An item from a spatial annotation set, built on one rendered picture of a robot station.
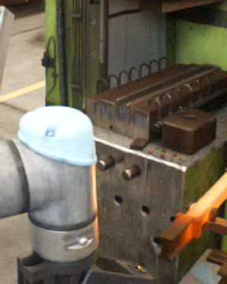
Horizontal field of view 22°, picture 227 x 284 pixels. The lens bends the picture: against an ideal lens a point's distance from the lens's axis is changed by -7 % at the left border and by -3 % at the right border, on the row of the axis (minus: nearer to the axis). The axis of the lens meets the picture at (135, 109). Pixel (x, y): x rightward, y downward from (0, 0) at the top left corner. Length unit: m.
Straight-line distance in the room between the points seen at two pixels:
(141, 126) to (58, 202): 0.88
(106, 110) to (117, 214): 0.27
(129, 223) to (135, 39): 0.56
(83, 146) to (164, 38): 1.33
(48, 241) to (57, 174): 0.08
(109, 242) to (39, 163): 1.05
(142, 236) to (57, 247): 0.90
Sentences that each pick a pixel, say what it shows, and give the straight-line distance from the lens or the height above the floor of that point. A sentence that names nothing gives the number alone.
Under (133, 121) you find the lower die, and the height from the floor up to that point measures 0.96.
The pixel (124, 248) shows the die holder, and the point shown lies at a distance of 1.55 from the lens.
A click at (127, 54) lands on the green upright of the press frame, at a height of 1.03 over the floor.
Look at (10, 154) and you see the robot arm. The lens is 0.55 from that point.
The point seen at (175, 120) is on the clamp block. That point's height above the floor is 0.98.
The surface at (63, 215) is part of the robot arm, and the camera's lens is 0.57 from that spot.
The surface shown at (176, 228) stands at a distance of 0.94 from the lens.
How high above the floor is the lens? 1.49
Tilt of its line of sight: 21 degrees down
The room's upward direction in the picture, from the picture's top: 1 degrees clockwise
